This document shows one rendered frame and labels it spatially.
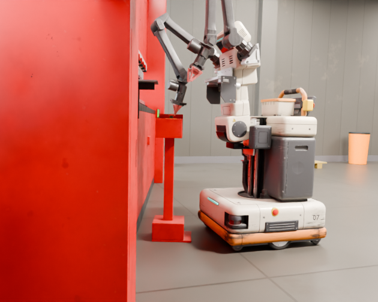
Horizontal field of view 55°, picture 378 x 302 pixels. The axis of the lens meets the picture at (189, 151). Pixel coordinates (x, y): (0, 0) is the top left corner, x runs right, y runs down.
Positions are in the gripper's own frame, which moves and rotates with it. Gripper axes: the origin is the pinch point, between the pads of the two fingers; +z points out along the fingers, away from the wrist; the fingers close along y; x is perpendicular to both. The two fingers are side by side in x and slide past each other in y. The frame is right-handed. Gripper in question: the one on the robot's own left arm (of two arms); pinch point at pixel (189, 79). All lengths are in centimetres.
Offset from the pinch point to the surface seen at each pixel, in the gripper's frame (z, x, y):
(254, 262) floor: 74, 74, 23
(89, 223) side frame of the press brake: 75, -26, 83
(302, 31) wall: -294, 244, -421
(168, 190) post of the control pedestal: 62, 27, -27
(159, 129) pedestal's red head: 30.8, 1.9, -22.5
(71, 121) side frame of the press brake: 49, -44, 81
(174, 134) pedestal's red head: 29.5, 11.3, -19.8
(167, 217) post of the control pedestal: 79, 35, -27
